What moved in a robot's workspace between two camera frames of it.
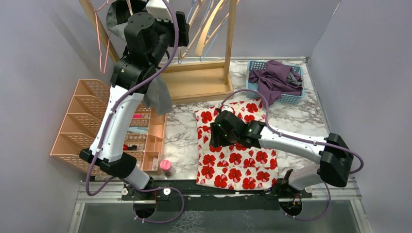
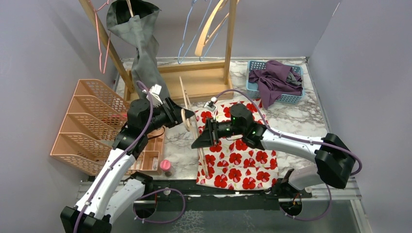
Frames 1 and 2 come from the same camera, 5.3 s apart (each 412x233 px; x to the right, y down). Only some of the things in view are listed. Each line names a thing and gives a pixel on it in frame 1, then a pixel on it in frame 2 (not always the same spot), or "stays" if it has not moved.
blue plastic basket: (288, 99) stays
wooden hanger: (180, 57) → (189, 122)
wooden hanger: (129, 4) stays
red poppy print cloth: (234, 167) stays
